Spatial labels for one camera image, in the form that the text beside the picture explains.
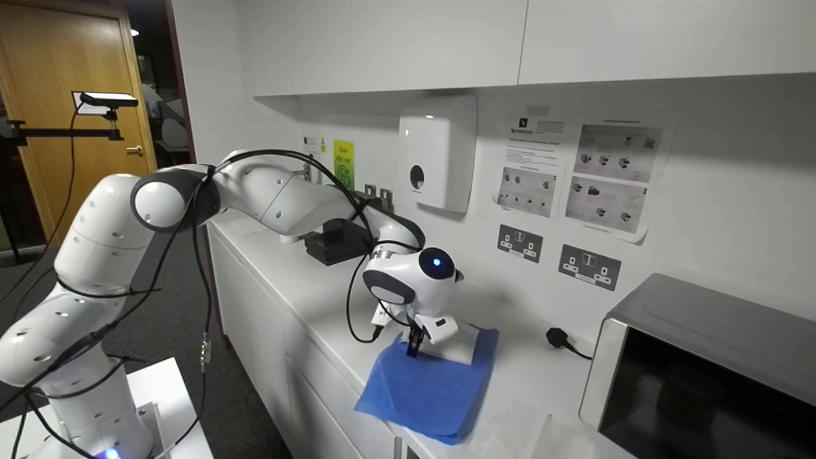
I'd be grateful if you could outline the white paper napkin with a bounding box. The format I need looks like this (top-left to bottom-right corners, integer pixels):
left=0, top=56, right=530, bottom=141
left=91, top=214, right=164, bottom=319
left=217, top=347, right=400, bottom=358
left=419, top=324, right=482, bottom=371

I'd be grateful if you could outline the white robot base table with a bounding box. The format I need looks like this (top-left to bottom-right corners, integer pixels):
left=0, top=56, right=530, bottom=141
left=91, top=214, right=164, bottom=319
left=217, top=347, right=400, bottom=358
left=0, top=354, right=217, bottom=459

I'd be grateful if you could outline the blue cloth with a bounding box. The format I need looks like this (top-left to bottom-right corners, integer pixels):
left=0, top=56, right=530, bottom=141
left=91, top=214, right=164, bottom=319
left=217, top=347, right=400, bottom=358
left=352, top=324, right=502, bottom=447

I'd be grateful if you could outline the black coffee machine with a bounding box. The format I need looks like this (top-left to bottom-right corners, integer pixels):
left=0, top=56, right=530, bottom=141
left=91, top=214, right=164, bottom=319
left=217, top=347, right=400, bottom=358
left=300, top=218, right=377, bottom=269

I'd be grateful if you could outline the white base cabinet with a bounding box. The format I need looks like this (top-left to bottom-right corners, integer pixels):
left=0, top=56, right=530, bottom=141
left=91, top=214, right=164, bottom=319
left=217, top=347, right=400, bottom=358
left=204, top=226, right=411, bottom=459

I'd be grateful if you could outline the white paper towel dispenser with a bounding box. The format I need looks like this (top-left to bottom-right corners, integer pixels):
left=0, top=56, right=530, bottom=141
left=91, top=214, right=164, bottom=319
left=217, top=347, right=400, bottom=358
left=398, top=93, right=482, bottom=226

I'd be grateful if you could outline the green clean after use sign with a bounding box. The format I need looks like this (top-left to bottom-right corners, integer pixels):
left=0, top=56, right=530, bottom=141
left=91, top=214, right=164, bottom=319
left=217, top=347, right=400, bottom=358
left=330, top=138, right=358, bottom=194

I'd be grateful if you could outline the narrow instruction poster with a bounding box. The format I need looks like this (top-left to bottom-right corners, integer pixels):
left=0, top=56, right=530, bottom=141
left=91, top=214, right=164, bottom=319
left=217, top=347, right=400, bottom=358
left=493, top=106, right=569, bottom=223

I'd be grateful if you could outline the wide instruction poster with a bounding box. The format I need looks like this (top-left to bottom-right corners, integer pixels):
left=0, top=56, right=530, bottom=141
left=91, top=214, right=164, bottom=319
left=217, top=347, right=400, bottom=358
left=562, top=117, right=671, bottom=247

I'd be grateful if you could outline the silver microwave oven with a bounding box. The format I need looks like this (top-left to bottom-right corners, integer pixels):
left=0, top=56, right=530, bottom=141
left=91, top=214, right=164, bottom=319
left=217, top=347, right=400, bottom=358
left=578, top=274, right=816, bottom=459

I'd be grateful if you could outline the black tripod stand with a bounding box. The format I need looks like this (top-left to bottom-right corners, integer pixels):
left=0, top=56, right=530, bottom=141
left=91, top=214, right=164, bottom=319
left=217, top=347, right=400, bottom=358
left=0, top=112, right=125, bottom=259

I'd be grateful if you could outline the wooden door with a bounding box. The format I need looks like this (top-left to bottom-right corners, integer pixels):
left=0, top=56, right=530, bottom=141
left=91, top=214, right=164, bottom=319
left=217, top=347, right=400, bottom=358
left=0, top=0, right=159, bottom=251

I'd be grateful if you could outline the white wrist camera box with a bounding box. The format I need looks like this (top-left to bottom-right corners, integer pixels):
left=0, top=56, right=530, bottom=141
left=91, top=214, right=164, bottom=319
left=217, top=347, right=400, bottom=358
left=419, top=314, right=463, bottom=351

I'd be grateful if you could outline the grey double wall socket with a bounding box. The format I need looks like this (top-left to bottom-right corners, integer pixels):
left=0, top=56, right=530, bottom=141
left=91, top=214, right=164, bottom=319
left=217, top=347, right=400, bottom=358
left=555, top=242, right=623, bottom=293
left=493, top=223, right=547, bottom=265

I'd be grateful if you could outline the black plug with cable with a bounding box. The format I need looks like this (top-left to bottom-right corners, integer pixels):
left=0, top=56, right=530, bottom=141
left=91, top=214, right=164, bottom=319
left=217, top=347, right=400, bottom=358
left=542, top=328, right=595, bottom=365

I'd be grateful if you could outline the white wall cabinet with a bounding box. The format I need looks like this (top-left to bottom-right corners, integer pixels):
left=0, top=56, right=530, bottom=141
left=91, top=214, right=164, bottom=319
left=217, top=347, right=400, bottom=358
left=173, top=0, right=816, bottom=101

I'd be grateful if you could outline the black camera on stand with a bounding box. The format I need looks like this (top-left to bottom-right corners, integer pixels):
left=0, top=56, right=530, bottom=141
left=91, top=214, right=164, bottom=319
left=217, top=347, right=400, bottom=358
left=71, top=88, right=140, bottom=120

